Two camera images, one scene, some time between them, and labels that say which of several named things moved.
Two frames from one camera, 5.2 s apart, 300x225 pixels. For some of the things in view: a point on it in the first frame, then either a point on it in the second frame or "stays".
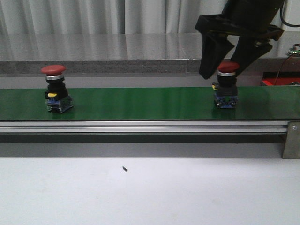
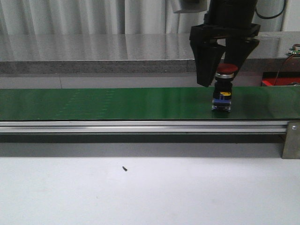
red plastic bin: x=269 y=78 stays
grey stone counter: x=123 y=60 stays
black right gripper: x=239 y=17 → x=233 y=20
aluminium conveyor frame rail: x=145 y=127 stays
